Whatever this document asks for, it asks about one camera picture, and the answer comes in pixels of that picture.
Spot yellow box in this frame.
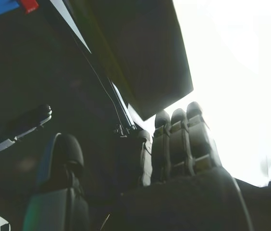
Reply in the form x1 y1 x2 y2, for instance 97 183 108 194
39 0 194 121

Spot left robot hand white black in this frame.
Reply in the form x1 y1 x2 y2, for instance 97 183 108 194
22 101 255 231

